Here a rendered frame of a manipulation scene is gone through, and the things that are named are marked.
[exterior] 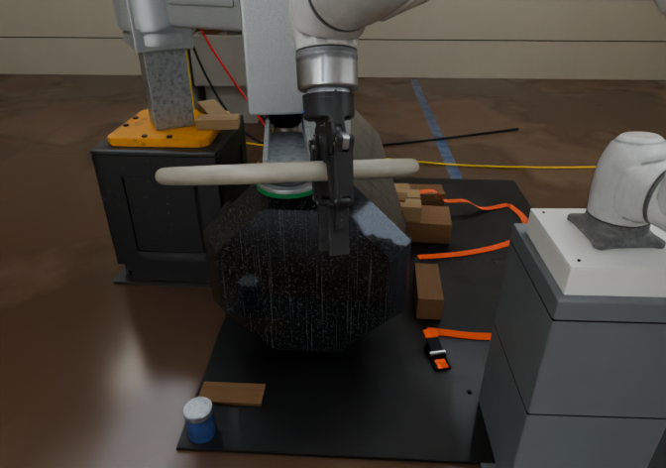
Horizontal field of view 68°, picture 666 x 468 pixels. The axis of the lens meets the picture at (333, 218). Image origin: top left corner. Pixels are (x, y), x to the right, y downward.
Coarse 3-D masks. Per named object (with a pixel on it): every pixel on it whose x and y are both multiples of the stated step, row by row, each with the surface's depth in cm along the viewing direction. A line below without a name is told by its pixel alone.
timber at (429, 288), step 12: (420, 264) 255; (432, 264) 255; (420, 276) 246; (432, 276) 246; (420, 288) 237; (432, 288) 237; (420, 300) 230; (432, 300) 230; (420, 312) 234; (432, 312) 233
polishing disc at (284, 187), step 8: (264, 184) 162; (272, 184) 162; (280, 184) 162; (288, 184) 162; (296, 184) 162; (304, 184) 162; (272, 192) 160; (280, 192) 159; (288, 192) 158; (296, 192) 159
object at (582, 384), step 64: (512, 256) 156; (512, 320) 155; (576, 320) 124; (640, 320) 123; (512, 384) 153; (576, 384) 134; (640, 384) 133; (512, 448) 152; (576, 448) 147; (640, 448) 146
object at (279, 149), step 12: (288, 132) 149; (300, 132) 149; (264, 144) 126; (276, 144) 139; (288, 144) 139; (300, 144) 139; (264, 156) 118; (276, 156) 131; (288, 156) 131; (300, 156) 131
